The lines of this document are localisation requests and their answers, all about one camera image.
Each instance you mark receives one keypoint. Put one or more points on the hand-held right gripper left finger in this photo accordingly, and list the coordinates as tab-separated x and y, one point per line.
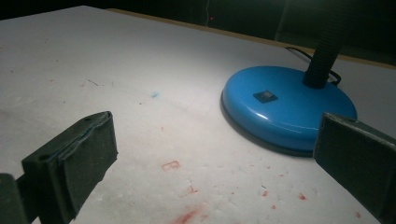
71	158

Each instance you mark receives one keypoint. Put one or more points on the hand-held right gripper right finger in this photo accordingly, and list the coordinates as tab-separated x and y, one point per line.
355	155

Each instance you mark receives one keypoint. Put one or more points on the blue round lamp base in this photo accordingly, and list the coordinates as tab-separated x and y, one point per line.
280	109

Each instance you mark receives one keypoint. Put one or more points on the black lamp neck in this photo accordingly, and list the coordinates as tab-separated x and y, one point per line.
311	57

